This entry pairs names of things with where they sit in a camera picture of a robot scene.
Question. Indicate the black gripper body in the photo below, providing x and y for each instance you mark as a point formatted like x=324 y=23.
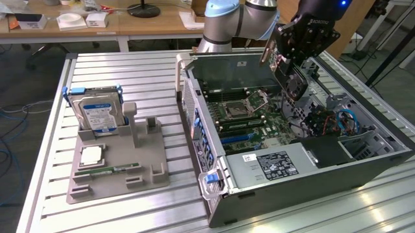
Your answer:
x=311 y=36

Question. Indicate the black graphics card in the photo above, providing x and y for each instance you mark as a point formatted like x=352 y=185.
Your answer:
x=295 y=85

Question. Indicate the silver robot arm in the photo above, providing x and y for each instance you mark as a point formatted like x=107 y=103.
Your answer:
x=223 y=24

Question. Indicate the small white cabinet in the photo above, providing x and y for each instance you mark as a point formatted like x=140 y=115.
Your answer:
x=352 y=43

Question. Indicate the wooden cabinet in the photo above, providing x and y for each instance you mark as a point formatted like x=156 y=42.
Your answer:
x=356 y=36

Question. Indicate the black tripod stand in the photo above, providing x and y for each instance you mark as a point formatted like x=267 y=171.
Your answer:
x=375 y=77

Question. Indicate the metal socket cover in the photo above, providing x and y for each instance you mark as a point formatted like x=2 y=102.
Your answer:
x=258 y=99

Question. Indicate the tall metal disk bay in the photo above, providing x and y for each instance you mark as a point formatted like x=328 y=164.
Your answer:
x=319 y=106

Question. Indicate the thin metal locking lever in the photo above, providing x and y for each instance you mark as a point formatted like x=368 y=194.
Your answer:
x=222 y=95

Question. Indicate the flat white paper box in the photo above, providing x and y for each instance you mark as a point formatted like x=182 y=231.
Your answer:
x=191 y=21

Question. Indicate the brown cardboard box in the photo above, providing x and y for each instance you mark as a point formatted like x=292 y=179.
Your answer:
x=198 y=7

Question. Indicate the CPU socket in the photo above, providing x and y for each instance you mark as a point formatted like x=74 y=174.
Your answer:
x=235 y=109

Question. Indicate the green motherboard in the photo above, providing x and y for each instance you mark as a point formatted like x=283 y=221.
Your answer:
x=275 y=128

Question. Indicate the blue card retainer clips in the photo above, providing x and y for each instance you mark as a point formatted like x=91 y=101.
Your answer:
x=196 y=119

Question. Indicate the white chipset heatsink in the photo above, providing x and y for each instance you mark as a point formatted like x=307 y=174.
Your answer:
x=274 y=143

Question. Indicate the blue expansion slot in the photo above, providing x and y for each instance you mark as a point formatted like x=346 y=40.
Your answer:
x=238 y=138

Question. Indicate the wooden desk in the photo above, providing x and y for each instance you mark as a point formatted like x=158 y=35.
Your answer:
x=146 y=24

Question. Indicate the black round lamp base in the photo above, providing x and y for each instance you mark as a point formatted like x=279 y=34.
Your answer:
x=143 y=11

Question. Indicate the low metal disk bay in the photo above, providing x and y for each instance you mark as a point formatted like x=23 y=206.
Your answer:
x=370 y=143

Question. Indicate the black plastic shroud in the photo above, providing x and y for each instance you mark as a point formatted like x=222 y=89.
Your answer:
x=324 y=150

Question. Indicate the grey power supply unit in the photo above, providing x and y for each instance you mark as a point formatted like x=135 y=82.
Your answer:
x=246 y=174

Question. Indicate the plain white box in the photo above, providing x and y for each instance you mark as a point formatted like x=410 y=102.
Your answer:
x=96 y=20

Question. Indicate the blue case release latch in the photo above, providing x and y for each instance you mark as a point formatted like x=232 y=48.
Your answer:
x=211 y=178

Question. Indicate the hard disk in blue caddy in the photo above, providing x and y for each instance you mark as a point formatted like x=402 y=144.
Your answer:
x=98 y=114

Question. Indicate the open black PC case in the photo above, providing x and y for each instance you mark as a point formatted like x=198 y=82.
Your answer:
x=291 y=201

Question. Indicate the white box with round hollow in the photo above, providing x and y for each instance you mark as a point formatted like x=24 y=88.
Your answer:
x=71 y=21

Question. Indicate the grey plastic parts rack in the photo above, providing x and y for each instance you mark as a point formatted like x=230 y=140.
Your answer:
x=130 y=170

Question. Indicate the black office chair base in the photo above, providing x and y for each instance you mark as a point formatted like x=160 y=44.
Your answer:
x=42 y=49

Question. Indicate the silver CPU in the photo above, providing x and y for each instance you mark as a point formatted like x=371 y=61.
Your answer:
x=91 y=155

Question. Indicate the white box with black lid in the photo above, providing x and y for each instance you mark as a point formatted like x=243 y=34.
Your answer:
x=31 y=21

